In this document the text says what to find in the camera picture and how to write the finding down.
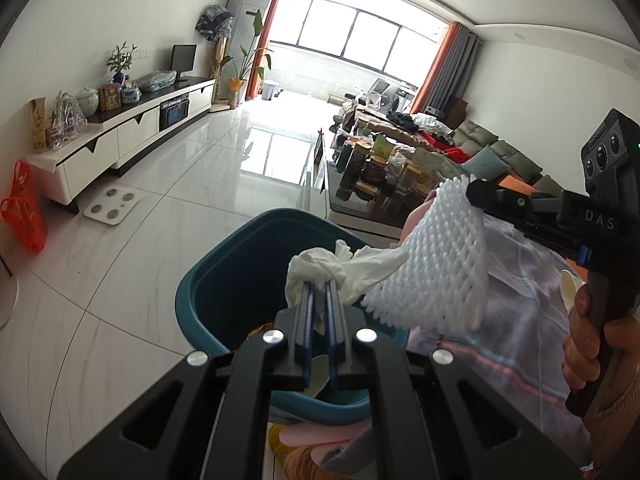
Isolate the red plastic bag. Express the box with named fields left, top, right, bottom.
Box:
left=0, top=160, right=48, bottom=253

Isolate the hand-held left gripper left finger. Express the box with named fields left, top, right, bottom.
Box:
left=57, top=280, right=321, bottom=480

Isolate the cloth covered standing fan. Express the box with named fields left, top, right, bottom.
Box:
left=196, top=4, right=235, bottom=113

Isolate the tall yellow printed box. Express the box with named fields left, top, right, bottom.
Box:
left=31, top=99, right=48, bottom=153

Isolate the teal plastic trash bin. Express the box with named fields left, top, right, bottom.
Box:
left=174, top=208, right=416, bottom=423

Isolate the clear plastic wrapped bundle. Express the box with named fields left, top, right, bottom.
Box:
left=137, top=71, right=177, bottom=93

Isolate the glass coffee table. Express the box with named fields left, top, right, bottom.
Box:
left=300, top=130, right=416, bottom=241

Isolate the model ship in plastic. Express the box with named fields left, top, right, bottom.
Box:
left=47, top=91, right=87, bottom=150

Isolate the orange and grey curtain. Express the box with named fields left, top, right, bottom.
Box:
left=410, top=21, right=481, bottom=116

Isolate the orange cushion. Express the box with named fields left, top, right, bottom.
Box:
left=497, top=175, right=538, bottom=196

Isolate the wooden picture frame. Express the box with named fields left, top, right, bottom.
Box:
left=98, top=82, right=122, bottom=112

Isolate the pink cloth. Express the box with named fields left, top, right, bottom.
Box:
left=269, top=420, right=373, bottom=480

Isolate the dark wooden cabinet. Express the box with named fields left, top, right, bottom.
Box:
left=445, top=96, right=468, bottom=128

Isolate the white round stand base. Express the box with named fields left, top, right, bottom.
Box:
left=0, top=277, right=20, bottom=331

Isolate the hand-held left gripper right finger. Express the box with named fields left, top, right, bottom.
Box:
left=325, top=280, right=583, bottom=480

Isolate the person's right hand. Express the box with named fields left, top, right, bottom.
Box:
left=561, top=285, right=640, bottom=396

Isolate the cluttered long table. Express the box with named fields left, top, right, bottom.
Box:
left=330, top=95, right=451, bottom=151

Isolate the white standing air conditioner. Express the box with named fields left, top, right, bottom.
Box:
left=220, top=0, right=276, bottom=106

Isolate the large balcony window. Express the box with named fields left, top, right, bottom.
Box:
left=270, top=0, right=448, bottom=76

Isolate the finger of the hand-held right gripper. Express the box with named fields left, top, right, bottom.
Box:
left=466, top=175, right=564, bottom=235

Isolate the white foam fruit net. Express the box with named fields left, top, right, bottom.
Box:
left=361, top=175, right=488, bottom=333

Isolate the teal cushion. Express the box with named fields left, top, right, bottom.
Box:
left=460, top=145, right=506, bottom=181

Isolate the white tissue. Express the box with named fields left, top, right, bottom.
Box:
left=285, top=240, right=411, bottom=308

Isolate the tall potted leafy plant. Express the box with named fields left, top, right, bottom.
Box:
left=220, top=9, right=273, bottom=106

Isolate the group of glass jars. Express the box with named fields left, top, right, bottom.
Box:
left=335, top=135, right=441, bottom=216

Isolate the white ceramic lidded jar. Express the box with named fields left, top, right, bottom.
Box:
left=76, top=86, right=99, bottom=116

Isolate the white bathroom scale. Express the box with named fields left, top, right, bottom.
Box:
left=83, top=187, right=141, bottom=226

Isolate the small plant in blue vase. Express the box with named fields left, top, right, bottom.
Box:
left=106, top=42, right=137, bottom=84

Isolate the white washing machine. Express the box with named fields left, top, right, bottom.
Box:
left=390, top=87, right=416, bottom=113

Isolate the green leather sofa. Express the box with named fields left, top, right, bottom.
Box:
left=440, top=119, right=566, bottom=196

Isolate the orange window curtain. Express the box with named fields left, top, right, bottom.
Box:
left=250, top=0, right=293, bottom=101

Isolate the white round-door dryer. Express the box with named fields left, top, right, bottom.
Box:
left=367, top=79, right=391, bottom=111

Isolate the pink bed sheet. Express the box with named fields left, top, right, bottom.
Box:
left=402, top=200, right=441, bottom=250

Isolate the white black-topped TV cabinet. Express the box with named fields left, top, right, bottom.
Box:
left=25, top=76, right=217, bottom=213

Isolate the black monitor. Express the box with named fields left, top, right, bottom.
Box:
left=171, top=44, right=198, bottom=83

